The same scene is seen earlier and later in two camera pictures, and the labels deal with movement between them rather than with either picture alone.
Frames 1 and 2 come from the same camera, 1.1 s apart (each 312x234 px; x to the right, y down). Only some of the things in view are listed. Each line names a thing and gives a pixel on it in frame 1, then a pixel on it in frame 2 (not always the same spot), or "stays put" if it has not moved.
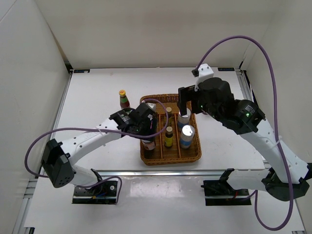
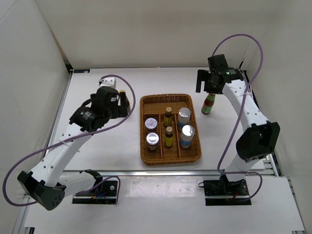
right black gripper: [188, 94] to [203, 75]
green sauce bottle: [124, 101] stays put
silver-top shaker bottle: [187, 133] stays put
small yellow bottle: [168, 138] stays put
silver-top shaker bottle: [184, 120] stays put
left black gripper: [153, 126] to [117, 113]
